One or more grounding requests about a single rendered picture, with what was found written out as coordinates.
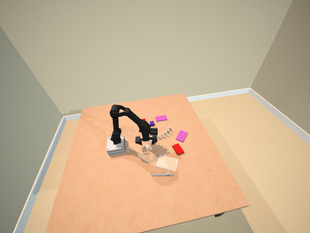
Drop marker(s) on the pink flat rectangular slab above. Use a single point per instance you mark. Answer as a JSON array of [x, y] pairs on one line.
[[181, 136]]

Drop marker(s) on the pink flat rectangular block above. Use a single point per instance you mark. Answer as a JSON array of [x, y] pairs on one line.
[[161, 118]]

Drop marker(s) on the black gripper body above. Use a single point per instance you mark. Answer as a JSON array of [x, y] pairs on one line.
[[138, 139]]

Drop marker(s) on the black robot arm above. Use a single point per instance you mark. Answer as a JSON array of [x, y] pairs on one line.
[[143, 126]]

